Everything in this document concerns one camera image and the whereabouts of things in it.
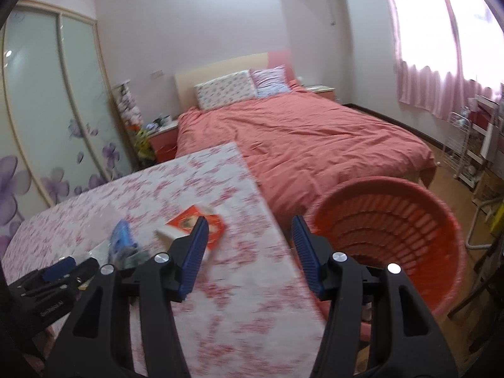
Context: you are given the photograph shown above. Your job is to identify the blue packet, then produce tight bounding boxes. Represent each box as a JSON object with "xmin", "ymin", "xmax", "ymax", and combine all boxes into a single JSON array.
[{"xmin": 108, "ymin": 218, "xmax": 138, "ymax": 262}]

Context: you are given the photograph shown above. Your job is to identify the bed with salmon cover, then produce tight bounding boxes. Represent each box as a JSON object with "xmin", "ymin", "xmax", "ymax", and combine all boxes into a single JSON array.
[{"xmin": 175, "ymin": 83, "xmax": 436, "ymax": 225}]

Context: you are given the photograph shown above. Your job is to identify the striped pink pillow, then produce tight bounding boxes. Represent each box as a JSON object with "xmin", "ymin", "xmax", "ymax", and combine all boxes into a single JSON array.
[{"xmin": 251, "ymin": 67, "xmax": 293, "ymax": 98}]

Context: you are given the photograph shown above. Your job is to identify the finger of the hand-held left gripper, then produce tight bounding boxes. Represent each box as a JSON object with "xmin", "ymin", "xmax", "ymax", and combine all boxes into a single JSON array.
[
  {"xmin": 10, "ymin": 258, "xmax": 77, "ymax": 294},
  {"xmin": 16, "ymin": 258, "xmax": 100, "ymax": 329}
]

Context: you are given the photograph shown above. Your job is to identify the pink floral tablecloth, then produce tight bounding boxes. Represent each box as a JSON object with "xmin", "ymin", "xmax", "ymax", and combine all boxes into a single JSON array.
[{"xmin": 8, "ymin": 142, "xmax": 329, "ymax": 378}]

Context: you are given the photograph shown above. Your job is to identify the beige pink bed headboard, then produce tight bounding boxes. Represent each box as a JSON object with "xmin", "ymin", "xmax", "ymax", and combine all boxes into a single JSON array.
[{"xmin": 174, "ymin": 50, "xmax": 296, "ymax": 113}]

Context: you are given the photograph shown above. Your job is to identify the cardboard box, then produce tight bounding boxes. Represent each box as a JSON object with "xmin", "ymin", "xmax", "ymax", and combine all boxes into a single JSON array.
[{"xmin": 472, "ymin": 169, "xmax": 504, "ymax": 205}]

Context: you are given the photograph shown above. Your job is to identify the orange plastic basket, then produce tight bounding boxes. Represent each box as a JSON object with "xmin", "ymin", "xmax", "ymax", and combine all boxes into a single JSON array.
[{"xmin": 291, "ymin": 176, "xmax": 468, "ymax": 316}]

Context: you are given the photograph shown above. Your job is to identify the pink bare nightstand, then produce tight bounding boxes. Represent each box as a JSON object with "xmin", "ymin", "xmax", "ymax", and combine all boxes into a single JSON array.
[{"xmin": 305, "ymin": 84, "xmax": 336, "ymax": 103}]

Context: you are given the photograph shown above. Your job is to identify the white wire rack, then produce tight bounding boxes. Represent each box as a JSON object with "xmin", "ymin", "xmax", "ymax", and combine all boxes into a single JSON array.
[{"xmin": 441, "ymin": 94, "xmax": 504, "ymax": 186}]

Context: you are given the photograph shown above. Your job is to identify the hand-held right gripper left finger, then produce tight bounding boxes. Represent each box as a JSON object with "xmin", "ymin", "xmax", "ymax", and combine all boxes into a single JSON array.
[{"xmin": 45, "ymin": 216, "xmax": 210, "ymax": 378}]

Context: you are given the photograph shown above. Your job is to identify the hanging plush toys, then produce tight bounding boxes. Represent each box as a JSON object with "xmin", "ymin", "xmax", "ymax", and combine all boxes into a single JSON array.
[{"xmin": 112, "ymin": 81, "xmax": 142, "ymax": 127}]

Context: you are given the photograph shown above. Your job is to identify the white metal tube frame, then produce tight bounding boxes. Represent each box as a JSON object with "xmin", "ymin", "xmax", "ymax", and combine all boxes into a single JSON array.
[{"xmin": 466, "ymin": 199, "xmax": 504, "ymax": 249}]

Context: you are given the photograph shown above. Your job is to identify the red white paper box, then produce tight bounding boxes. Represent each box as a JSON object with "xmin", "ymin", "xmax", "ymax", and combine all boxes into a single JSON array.
[{"xmin": 155, "ymin": 205, "xmax": 226, "ymax": 262}]

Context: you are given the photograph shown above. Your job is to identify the yellow plush toy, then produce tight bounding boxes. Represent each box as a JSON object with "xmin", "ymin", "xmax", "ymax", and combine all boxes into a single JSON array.
[{"xmin": 134, "ymin": 124, "xmax": 156, "ymax": 162}]

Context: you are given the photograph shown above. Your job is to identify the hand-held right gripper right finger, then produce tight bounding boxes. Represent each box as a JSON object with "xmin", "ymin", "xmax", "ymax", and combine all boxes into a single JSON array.
[{"xmin": 290, "ymin": 215, "xmax": 459, "ymax": 378}]

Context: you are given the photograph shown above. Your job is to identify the grey-white garment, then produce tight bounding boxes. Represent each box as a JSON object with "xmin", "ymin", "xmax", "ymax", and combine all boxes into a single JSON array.
[{"xmin": 89, "ymin": 240, "xmax": 156, "ymax": 272}]

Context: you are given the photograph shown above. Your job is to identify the floral pillow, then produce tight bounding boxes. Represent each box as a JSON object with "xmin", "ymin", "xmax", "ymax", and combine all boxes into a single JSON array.
[{"xmin": 194, "ymin": 70, "xmax": 258, "ymax": 111}]

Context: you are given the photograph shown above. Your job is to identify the wardrobe with flower glass doors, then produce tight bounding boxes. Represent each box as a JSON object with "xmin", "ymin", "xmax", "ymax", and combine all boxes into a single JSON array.
[{"xmin": 0, "ymin": 0, "xmax": 136, "ymax": 245}]

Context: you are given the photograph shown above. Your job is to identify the pink curtain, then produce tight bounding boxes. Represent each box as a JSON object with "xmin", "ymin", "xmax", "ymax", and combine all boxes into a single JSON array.
[{"xmin": 378, "ymin": 0, "xmax": 504, "ymax": 121}]

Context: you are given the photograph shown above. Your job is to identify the pink nightstand with clutter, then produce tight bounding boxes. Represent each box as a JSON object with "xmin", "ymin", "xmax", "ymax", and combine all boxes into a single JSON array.
[{"xmin": 146, "ymin": 120, "xmax": 180, "ymax": 164}]

